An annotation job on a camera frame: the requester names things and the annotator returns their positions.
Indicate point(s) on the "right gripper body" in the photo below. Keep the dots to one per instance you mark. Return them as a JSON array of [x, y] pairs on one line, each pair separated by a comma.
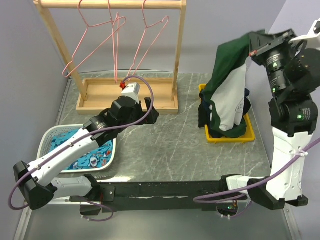
[[275, 51]]

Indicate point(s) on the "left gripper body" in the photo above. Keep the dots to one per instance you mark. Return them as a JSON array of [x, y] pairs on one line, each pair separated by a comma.
[[137, 114]]

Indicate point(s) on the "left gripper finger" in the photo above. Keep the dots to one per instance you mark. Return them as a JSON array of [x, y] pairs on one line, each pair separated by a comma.
[[152, 117], [148, 103]]

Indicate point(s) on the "green and white t shirt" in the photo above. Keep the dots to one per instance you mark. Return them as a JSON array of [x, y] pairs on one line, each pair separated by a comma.
[[225, 91]]

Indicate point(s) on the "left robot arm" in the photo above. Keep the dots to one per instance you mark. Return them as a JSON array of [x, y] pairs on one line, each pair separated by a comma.
[[35, 179]]

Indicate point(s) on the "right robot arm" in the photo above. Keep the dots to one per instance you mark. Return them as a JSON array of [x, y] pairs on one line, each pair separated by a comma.
[[293, 70]]

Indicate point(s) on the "wooden clothes rack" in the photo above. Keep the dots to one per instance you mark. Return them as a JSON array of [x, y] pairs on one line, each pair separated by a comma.
[[97, 94]]

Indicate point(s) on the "navy blue garment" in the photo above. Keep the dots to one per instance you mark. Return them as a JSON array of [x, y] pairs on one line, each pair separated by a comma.
[[205, 109]]

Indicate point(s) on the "blue shark print cloth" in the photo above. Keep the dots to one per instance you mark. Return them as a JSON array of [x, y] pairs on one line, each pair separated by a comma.
[[96, 160]]

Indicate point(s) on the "yellow plastic tray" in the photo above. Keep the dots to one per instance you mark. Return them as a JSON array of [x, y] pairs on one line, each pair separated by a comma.
[[249, 135]]

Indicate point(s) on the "white plastic basket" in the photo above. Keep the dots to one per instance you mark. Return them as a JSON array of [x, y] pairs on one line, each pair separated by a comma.
[[44, 147]]

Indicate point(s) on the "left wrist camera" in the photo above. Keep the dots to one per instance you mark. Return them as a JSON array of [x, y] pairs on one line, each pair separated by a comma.
[[131, 90]]

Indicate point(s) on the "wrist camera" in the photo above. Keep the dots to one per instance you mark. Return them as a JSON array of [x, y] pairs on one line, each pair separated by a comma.
[[313, 34], [131, 90]]

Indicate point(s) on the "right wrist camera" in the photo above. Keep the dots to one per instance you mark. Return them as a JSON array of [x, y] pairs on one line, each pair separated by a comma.
[[313, 34]]

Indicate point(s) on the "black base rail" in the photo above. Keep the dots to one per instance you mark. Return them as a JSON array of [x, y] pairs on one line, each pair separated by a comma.
[[149, 196]]

